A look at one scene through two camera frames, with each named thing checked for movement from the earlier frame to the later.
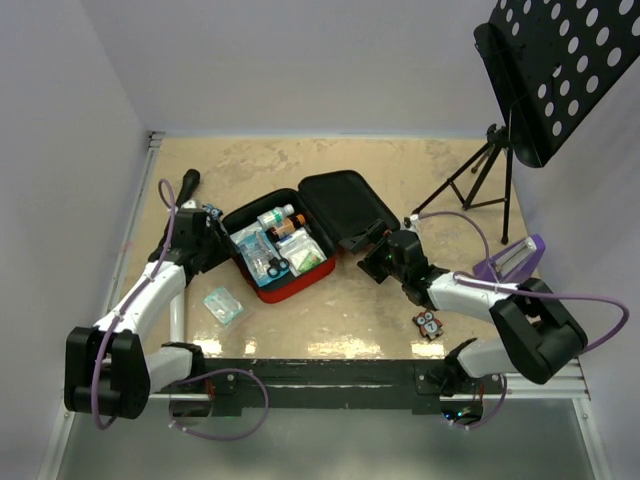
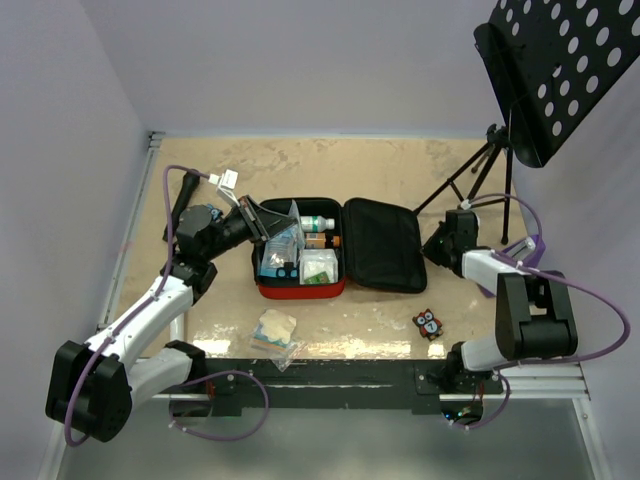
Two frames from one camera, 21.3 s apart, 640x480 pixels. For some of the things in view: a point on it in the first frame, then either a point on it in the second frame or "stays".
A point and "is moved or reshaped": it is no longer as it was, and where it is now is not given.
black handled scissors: [277, 264] → [289, 270]
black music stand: [554, 61] stays
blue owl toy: [214, 212] stays
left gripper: [225, 248] → [259, 221]
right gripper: [377, 232] → [428, 250]
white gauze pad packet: [301, 251] → [318, 266]
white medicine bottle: [274, 217] is moved or reshaped
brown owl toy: [428, 324] stays
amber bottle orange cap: [288, 226] → [319, 240]
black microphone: [190, 183] stays
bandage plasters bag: [223, 305] → [291, 239]
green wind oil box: [309, 262] → [320, 278]
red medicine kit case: [283, 239] is moved or reshaped
